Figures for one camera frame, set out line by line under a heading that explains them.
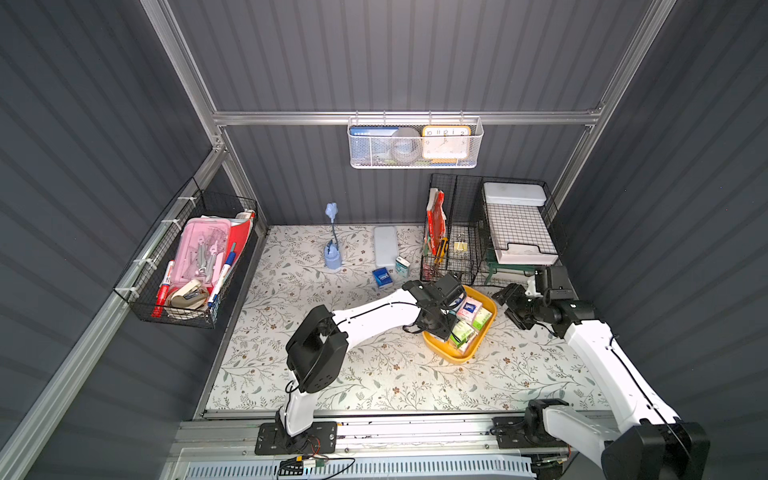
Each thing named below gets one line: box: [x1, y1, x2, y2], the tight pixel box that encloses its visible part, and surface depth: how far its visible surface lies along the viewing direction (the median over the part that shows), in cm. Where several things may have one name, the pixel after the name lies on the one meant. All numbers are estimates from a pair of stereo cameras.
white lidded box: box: [484, 182, 547, 205], surface depth 101 cm
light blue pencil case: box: [374, 226, 398, 268], surface depth 114 cm
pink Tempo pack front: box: [456, 296, 483, 325], surface depth 89 cm
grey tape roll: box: [390, 127, 423, 164], surface depth 88 cm
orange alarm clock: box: [422, 125, 472, 164], surface depth 90 cm
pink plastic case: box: [172, 217, 231, 287], surface depth 74 cm
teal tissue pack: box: [395, 256, 411, 278], surface depth 104 cm
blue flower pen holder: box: [324, 202, 342, 270], surface depth 104 cm
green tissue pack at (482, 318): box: [472, 307, 493, 331], surface depth 90 cm
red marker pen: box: [151, 260, 175, 318], surface depth 67 cm
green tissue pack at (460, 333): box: [450, 320, 474, 348], surface depth 87 cm
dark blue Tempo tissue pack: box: [372, 267, 393, 288], surface depth 104 cm
